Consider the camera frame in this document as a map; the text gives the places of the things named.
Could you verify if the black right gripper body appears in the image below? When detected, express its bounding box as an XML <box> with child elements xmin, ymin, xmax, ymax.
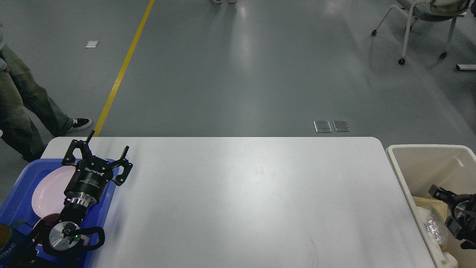
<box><xmin>452</xmin><ymin>194</ymin><xmax>476</xmax><ymax>220</ymax></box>

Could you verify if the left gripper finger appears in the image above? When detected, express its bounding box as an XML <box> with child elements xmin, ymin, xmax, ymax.
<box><xmin>61</xmin><ymin>130</ymin><xmax>95</xmax><ymax>168</ymax></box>
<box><xmin>104</xmin><ymin>146</ymin><xmax>133</xmax><ymax>186</ymax></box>

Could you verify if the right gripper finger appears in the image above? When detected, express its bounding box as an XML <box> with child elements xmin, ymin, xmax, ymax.
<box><xmin>445</xmin><ymin>217</ymin><xmax>476</xmax><ymax>250</ymax></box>
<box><xmin>428</xmin><ymin>184</ymin><xmax>460</xmax><ymax>205</ymax></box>

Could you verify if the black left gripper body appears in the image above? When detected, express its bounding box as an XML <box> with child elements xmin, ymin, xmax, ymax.
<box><xmin>64</xmin><ymin>167</ymin><xmax>113</xmax><ymax>207</ymax></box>

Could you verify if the brown paper bag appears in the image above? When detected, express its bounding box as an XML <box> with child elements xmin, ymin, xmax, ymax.
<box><xmin>412</xmin><ymin>196</ymin><xmax>448</xmax><ymax>250</ymax></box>

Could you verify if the aluminium foil tray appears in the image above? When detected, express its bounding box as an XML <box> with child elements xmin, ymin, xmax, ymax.
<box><xmin>424</xmin><ymin>205</ymin><xmax>448</xmax><ymax>247</ymax></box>

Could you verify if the white paper cup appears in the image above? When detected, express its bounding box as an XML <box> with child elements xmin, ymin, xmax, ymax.
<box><xmin>416</xmin><ymin>207</ymin><xmax>431</xmax><ymax>242</ymax></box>

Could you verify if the pink plate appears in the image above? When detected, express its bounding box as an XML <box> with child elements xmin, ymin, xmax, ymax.
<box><xmin>31</xmin><ymin>166</ymin><xmax>76</xmax><ymax>218</ymax></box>

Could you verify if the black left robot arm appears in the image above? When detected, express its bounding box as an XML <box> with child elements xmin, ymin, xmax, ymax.
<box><xmin>1</xmin><ymin>134</ymin><xmax>133</xmax><ymax>268</ymax></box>

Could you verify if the beige plastic bin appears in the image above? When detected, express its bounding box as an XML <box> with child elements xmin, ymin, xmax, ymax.
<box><xmin>386</xmin><ymin>144</ymin><xmax>476</xmax><ymax>268</ymax></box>

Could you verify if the person's far leg and shoe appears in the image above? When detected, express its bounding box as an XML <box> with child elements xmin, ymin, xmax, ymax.
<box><xmin>3</xmin><ymin>45</ymin><xmax>92</xmax><ymax>136</ymax></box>

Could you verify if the person's leg and shoe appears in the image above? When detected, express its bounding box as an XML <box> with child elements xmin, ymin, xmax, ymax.
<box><xmin>3</xmin><ymin>45</ymin><xmax>92</xmax><ymax>136</ymax></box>
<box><xmin>0</xmin><ymin>72</ymin><xmax>45</xmax><ymax>162</ymax></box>

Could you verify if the person's near leg and shoe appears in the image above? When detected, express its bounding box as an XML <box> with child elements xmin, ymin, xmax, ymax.
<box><xmin>0</xmin><ymin>72</ymin><xmax>45</xmax><ymax>162</ymax></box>

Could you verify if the blue plastic tray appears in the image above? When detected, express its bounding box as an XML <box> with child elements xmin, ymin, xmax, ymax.
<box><xmin>0</xmin><ymin>159</ymin><xmax>116</xmax><ymax>268</ymax></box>

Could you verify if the white paper scrap on floor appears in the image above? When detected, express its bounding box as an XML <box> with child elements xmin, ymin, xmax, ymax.
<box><xmin>85</xmin><ymin>41</ymin><xmax>100</xmax><ymax>48</ymax></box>

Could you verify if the dark blue mug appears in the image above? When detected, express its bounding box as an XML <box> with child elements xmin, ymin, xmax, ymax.
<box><xmin>0</xmin><ymin>219</ymin><xmax>34</xmax><ymax>267</ymax></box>

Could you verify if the grey hoodie torso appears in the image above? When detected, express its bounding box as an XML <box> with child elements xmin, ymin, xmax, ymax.
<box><xmin>0</xmin><ymin>23</ymin><xmax>10</xmax><ymax>73</ymax></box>

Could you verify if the right metal floor socket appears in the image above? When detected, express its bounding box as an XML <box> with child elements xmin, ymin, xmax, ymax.
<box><xmin>332</xmin><ymin>120</ymin><xmax>351</xmax><ymax>132</ymax></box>

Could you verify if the metal floor socket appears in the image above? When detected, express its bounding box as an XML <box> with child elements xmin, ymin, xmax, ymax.
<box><xmin>313</xmin><ymin>120</ymin><xmax>332</xmax><ymax>133</ymax></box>
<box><xmin>332</xmin><ymin>120</ymin><xmax>351</xmax><ymax>132</ymax></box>

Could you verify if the white bar on floor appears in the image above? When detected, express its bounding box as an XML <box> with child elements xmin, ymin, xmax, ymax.
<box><xmin>456</xmin><ymin>64</ymin><xmax>476</xmax><ymax>71</ymax></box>

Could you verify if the left metal floor socket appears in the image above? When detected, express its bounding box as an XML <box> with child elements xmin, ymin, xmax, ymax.
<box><xmin>313</xmin><ymin>120</ymin><xmax>332</xmax><ymax>133</ymax></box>

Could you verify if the white office chair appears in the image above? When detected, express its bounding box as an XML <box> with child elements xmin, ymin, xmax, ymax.
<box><xmin>371</xmin><ymin>0</ymin><xmax>471</xmax><ymax>66</ymax></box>

